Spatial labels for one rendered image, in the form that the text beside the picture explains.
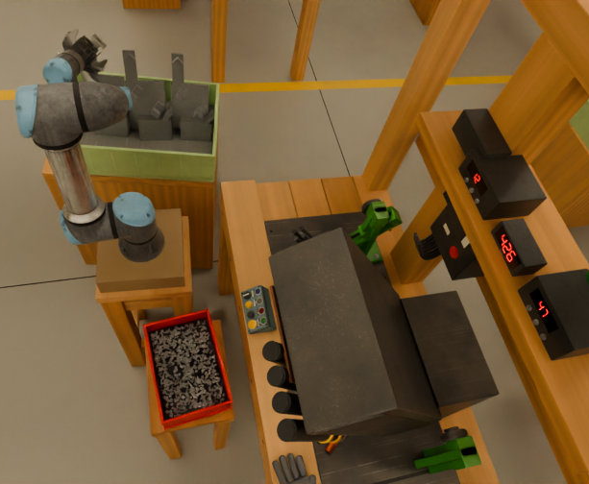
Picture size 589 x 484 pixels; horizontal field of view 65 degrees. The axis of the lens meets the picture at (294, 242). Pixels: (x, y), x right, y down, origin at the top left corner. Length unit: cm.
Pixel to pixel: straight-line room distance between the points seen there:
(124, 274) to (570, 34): 137
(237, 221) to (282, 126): 170
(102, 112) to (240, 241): 73
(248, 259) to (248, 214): 20
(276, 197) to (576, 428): 127
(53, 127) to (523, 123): 108
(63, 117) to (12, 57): 275
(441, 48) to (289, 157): 184
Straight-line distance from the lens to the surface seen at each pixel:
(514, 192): 118
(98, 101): 121
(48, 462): 249
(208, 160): 189
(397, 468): 158
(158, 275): 162
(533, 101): 119
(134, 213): 148
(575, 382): 112
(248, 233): 173
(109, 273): 165
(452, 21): 148
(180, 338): 159
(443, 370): 132
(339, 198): 192
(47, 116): 122
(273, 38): 409
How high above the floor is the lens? 238
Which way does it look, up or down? 58 degrees down
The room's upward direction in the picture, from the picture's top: 17 degrees clockwise
